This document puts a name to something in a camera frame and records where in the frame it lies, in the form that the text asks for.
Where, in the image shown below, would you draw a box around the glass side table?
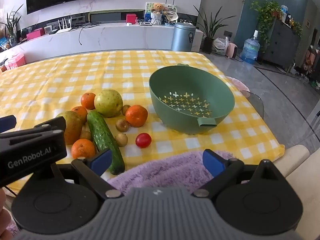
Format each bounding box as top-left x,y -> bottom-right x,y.
240,90 -> 264,118

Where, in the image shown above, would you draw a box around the white marble television cabinet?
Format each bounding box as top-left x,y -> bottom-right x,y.
0,21 -> 204,64

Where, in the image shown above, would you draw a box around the bottles on dresser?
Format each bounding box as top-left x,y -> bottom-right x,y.
280,4 -> 294,27

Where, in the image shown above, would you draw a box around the red cherry tomato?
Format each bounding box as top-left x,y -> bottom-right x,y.
135,133 -> 152,149

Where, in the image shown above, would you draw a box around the green cucumber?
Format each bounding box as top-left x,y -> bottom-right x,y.
87,110 -> 125,176

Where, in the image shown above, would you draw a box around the silver pedal trash can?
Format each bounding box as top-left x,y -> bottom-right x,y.
171,22 -> 197,53

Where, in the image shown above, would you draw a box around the pink small appliance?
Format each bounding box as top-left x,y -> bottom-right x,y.
226,42 -> 242,60

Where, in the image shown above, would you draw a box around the person's left hand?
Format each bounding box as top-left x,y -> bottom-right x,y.
0,187 -> 13,240

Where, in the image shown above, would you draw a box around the purple fluffy blanket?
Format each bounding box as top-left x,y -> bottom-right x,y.
107,151 -> 241,198

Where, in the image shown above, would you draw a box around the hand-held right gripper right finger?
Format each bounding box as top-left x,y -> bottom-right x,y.
192,149 -> 283,198

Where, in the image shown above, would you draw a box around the green picture panel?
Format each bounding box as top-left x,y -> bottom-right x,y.
145,2 -> 176,23

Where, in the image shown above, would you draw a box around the grey dresser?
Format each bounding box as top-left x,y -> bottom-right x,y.
262,19 -> 301,72

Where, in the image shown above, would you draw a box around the blue water jug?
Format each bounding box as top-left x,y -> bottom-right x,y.
240,30 -> 261,64

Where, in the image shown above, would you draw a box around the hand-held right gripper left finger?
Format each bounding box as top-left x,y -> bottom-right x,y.
58,148 -> 123,200

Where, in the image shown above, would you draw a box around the small potted plant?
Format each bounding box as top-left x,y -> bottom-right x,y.
0,4 -> 24,47

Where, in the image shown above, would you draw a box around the cream padded furniture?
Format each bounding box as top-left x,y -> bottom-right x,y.
274,145 -> 320,240

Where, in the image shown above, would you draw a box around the black cable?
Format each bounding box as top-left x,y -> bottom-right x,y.
78,22 -> 102,46

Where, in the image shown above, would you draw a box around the yellow-green pear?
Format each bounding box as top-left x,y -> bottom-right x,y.
94,89 -> 124,118

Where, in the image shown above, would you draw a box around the tall potted plant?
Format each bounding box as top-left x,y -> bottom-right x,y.
192,5 -> 237,54

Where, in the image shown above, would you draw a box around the green-yellow mango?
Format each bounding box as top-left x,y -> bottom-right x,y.
55,110 -> 83,145

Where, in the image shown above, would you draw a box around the orange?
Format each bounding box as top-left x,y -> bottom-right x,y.
71,139 -> 97,160
125,104 -> 148,128
71,106 -> 88,124
80,92 -> 97,110

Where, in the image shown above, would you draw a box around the white router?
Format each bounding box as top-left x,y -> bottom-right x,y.
53,17 -> 73,34

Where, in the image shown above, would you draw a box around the stack of pink boxes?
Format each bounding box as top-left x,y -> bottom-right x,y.
5,52 -> 26,70

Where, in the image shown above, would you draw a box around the white patterned hat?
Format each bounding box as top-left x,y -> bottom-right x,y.
164,11 -> 179,23

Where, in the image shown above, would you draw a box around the white plastic bag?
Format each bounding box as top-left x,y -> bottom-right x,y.
212,37 -> 229,56

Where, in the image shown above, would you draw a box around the trailing green plant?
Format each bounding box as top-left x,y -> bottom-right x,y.
250,0 -> 283,53

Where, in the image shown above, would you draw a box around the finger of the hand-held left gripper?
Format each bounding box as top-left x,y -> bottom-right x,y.
0,115 -> 17,133
35,116 -> 67,133

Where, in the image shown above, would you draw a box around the green colander bowl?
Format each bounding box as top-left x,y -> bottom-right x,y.
149,64 -> 236,134

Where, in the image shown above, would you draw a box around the yellow checked tablecloth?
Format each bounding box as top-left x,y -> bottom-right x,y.
0,50 -> 285,196

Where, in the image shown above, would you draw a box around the pink box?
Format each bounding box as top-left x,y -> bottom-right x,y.
26,29 -> 45,41

